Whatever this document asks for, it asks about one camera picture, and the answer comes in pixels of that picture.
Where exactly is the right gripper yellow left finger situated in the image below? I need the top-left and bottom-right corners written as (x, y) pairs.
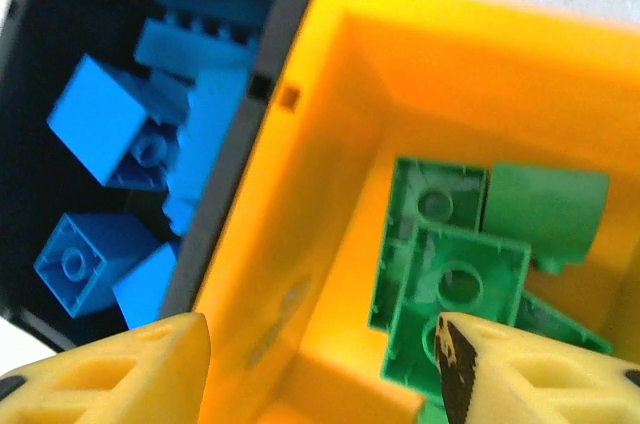
top-left (0, 312), bottom-right (212, 424)

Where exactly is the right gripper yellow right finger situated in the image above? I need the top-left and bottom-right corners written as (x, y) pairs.
top-left (432, 313), bottom-right (640, 424)

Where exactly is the blue square lego brick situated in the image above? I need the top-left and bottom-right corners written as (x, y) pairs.
top-left (32, 211), bottom-right (164, 319)

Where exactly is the green square lego brick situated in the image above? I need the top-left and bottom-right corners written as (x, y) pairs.
top-left (369, 158), bottom-right (489, 335)

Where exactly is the green curved lego brick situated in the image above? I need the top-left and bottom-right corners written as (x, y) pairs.
top-left (482, 163), bottom-right (611, 275)

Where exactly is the yellow plastic bin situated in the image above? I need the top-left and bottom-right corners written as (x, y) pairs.
top-left (192, 0), bottom-right (640, 424)

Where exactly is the blue long lego brick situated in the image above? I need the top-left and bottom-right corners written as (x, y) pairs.
top-left (133, 0), bottom-right (275, 73)

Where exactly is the black plastic bin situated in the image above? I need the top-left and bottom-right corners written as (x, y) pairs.
top-left (0, 0), bottom-right (322, 353)

